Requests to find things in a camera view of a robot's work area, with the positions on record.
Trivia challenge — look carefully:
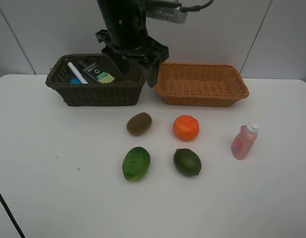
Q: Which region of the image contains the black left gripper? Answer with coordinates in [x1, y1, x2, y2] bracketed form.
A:
[96, 30, 169, 88]

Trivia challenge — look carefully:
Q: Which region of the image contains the orange tangerine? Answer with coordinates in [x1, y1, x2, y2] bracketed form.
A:
[173, 115, 200, 141]

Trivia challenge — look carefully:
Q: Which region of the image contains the blue eraser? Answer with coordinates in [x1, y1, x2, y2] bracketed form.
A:
[70, 77, 81, 85]

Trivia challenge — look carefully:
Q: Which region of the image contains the dark green avocado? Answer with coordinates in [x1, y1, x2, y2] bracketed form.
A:
[173, 148, 202, 177]

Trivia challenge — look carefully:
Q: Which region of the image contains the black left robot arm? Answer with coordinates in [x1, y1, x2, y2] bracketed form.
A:
[96, 0, 169, 88]

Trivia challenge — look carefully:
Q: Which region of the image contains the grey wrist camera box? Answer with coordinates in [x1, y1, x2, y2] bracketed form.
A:
[145, 0, 188, 24]

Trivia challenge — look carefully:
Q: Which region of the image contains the black cable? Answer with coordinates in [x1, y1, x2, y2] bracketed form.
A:
[180, 0, 215, 13]

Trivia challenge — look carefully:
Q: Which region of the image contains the dark brown wicker basket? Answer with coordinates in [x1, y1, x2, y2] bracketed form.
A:
[46, 54, 145, 107]

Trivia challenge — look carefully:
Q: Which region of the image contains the light green mango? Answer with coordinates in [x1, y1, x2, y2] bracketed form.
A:
[122, 147, 151, 181]

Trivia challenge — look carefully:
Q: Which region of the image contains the tan wicker basket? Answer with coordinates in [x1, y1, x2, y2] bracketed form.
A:
[155, 62, 249, 107]

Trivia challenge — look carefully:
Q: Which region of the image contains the brown kiwi fruit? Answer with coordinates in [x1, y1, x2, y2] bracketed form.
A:
[126, 112, 153, 136]

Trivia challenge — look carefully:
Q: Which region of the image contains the black rectangular bottle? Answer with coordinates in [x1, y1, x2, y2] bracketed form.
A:
[78, 60, 115, 84]

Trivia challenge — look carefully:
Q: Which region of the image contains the white marker pink cap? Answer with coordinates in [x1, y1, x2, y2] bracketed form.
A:
[67, 61, 88, 84]

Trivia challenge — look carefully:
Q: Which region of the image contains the pink bottle white cap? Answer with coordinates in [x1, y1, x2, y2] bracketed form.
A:
[231, 123, 259, 160]

